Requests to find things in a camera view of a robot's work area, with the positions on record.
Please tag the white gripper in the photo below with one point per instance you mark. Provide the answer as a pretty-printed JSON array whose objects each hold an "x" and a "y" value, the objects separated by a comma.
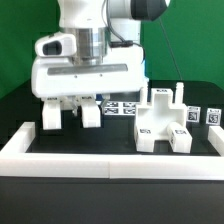
[{"x": 54, "y": 74}]

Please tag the white chair seat part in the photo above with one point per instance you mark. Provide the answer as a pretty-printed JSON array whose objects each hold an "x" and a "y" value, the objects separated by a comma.
[{"x": 164, "y": 107}]

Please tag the white chair back frame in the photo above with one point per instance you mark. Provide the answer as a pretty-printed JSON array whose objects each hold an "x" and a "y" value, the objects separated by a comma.
[{"x": 52, "y": 108}]

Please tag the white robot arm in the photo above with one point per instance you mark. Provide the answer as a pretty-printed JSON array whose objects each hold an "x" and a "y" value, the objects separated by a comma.
[{"x": 96, "y": 51}]

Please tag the white marker sheet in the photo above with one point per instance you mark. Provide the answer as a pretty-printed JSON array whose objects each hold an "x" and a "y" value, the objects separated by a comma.
[{"x": 118, "y": 108}]

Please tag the white U-shaped fence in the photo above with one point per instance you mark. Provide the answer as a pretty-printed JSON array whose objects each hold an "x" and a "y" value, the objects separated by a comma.
[{"x": 15, "y": 160}]

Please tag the left small tag cube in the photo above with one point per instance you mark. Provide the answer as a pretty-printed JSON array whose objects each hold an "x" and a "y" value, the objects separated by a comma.
[{"x": 193, "y": 114}]

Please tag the small tag cube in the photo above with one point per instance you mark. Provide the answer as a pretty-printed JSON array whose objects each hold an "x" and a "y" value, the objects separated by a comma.
[
  {"x": 193, "y": 114},
  {"x": 213, "y": 116}
]

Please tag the right small tag cube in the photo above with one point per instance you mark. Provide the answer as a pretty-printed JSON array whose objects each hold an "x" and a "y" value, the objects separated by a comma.
[{"x": 213, "y": 116}]

